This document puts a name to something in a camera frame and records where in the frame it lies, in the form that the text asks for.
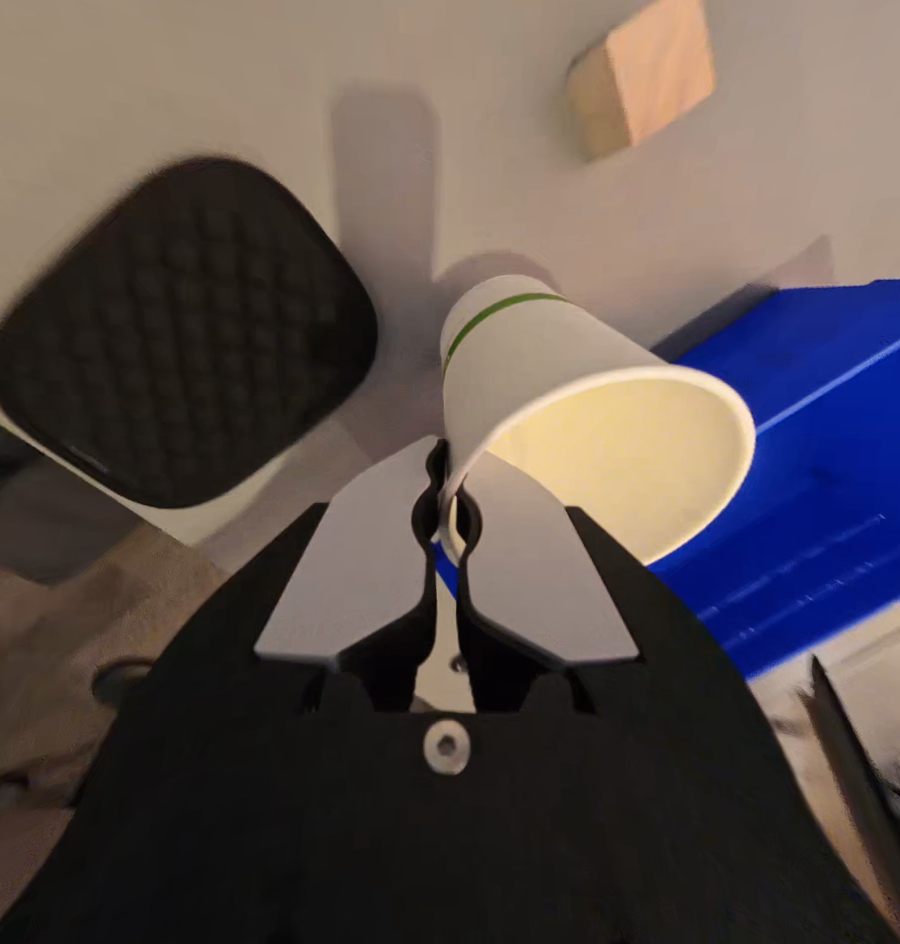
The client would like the grey fabric panel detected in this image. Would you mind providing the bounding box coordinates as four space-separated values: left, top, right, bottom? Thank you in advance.
0 453 152 587

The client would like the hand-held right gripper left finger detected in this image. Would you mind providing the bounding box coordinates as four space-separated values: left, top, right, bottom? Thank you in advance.
253 435 451 714

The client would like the wooden cube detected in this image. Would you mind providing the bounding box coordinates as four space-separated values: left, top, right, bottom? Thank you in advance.
566 0 718 163

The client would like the blue plastic bin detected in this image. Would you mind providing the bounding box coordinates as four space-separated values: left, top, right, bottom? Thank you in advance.
429 279 900 679

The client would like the black floor stand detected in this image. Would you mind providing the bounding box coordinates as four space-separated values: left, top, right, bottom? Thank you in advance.
92 658 156 710

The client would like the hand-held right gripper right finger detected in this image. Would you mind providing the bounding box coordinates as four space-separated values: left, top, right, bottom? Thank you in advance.
450 450 640 714

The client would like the black padded wrist rest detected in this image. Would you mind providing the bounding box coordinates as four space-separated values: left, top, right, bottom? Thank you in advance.
0 155 379 510

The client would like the white green-striped paper cup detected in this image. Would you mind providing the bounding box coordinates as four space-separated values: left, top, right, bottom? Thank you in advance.
439 274 756 567

